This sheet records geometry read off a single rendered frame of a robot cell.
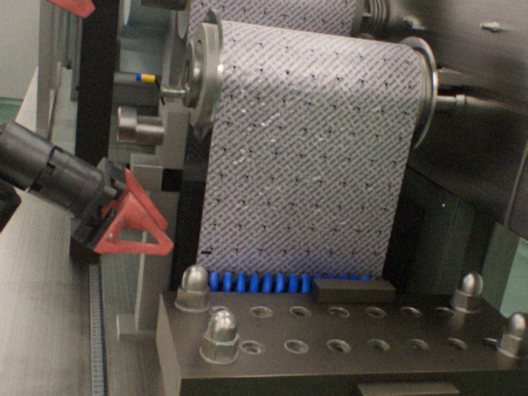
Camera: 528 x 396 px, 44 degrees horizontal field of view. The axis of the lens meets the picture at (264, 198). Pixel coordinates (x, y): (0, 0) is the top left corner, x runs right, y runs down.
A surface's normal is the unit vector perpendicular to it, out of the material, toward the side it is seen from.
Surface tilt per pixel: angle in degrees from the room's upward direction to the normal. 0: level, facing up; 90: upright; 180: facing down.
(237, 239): 90
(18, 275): 0
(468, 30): 90
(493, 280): 90
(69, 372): 0
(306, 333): 0
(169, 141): 90
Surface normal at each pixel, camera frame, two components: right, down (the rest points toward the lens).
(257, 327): 0.15, -0.94
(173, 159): 0.26, 0.33
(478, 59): -0.96, -0.05
